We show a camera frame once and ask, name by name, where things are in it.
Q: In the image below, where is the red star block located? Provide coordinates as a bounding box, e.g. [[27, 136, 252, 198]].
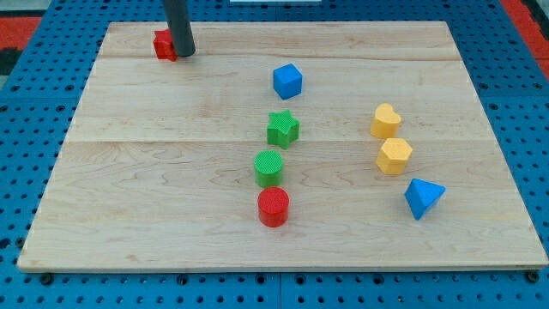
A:
[[153, 28, 178, 62]]

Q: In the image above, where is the yellow heart block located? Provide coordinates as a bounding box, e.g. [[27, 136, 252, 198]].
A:
[[370, 103, 402, 139]]

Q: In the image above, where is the green cylinder block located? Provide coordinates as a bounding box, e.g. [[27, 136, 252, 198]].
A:
[[254, 150, 284, 188]]

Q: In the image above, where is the yellow hexagon block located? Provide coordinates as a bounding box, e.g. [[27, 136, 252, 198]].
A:
[[376, 138, 413, 175]]

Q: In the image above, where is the green star block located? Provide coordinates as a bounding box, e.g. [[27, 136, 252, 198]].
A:
[[267, 110, 300, 149]]

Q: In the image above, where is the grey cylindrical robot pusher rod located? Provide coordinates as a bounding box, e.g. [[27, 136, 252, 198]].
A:
[[162, 0, 196, 58]]

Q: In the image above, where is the red cylinder block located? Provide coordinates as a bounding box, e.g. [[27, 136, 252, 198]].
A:
[[257, 186, 290, 227]]

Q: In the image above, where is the light wooden board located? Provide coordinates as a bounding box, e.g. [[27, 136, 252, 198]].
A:
[[17, 21, 548, 273]]

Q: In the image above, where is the blue cube block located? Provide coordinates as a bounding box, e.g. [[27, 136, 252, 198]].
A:
[[273, 64, 303, 100]]

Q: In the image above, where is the blue triangular prism block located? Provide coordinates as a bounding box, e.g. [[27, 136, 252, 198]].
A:
[[404, 179, 446, 221]]

